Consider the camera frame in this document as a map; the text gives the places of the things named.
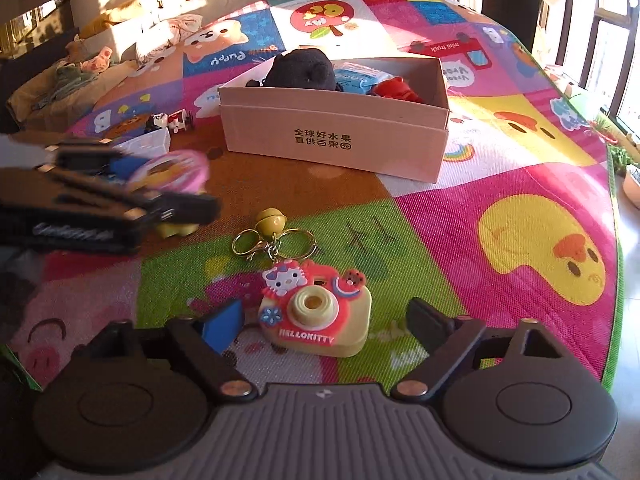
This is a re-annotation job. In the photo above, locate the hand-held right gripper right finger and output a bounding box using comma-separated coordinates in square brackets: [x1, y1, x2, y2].
[390, 298, 565, 401]

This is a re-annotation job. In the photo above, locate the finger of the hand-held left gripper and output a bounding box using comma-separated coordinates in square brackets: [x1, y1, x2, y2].
[50, 140, 152, 182]
[50, 169, 222, 226]

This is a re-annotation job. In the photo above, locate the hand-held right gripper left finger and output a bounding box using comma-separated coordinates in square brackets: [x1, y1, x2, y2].
[80, 298, 259, 402]

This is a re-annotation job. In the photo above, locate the pink round toy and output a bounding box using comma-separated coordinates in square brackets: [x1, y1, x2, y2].
[125, 151, 211, 197]

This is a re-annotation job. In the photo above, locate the yellow camera keychain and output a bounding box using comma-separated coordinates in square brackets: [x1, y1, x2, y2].
[231, 206, 373, 359]

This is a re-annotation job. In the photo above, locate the beige cardboard box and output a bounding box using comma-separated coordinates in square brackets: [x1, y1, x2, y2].
[217, 55, 451, 184]

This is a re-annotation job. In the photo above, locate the black plush toy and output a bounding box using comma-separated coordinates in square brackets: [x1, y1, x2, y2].
[245, 47, 339, 92]

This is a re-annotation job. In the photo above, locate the blue face mask packet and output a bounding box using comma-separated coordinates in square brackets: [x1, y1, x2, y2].
[331, 61, 397, 96]

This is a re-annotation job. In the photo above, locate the small yellow toy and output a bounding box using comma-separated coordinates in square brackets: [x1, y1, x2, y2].
[154, 220, 199, 239]

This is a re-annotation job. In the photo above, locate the clear plastic box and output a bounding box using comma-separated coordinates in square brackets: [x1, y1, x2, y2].
[112, 127, 172, 162]

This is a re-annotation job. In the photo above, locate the red white toy car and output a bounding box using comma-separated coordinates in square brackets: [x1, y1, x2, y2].
[167, 110, 196, 134]

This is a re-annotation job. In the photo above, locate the green cloth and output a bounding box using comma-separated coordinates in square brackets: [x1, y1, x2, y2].
[34, 61, 97, 107]

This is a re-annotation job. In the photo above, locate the colourful cartoon play mat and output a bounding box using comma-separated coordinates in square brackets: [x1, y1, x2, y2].
[10, 0, 626, 393]

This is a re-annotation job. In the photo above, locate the small pink plush toy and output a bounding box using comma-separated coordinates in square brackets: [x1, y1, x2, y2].
[66, 36, 114, 74]

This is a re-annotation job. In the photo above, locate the pink patterned cloth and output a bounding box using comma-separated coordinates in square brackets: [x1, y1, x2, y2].
[136, 14, 204, 64]

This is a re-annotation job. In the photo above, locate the red plastic toy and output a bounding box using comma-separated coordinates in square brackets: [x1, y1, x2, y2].
[371, 76, 427, 107]

